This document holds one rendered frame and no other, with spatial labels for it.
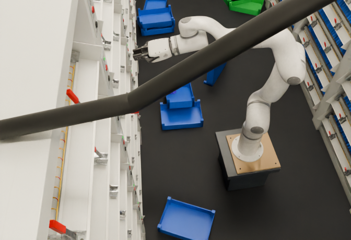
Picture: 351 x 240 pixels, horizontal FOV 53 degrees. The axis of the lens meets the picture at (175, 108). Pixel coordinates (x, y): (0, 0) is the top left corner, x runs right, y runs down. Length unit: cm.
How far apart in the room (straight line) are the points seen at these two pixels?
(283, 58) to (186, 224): 121
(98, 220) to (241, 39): 63
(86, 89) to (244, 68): 229
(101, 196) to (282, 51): 95
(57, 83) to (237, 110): 227
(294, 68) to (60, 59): 112
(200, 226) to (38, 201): 187
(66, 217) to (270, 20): 49
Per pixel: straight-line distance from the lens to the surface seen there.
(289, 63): 152
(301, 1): 35
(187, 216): 227
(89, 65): 90
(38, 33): 62
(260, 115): 181
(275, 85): 168
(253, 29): 35
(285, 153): 258
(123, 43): 180
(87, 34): 86
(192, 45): 154
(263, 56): 317
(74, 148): 74
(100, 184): 92
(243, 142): 206
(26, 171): 46
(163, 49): 155
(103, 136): 99
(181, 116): 264
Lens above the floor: 212
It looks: 52 degrees down
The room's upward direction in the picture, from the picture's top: 1 degrees counter-clockwise
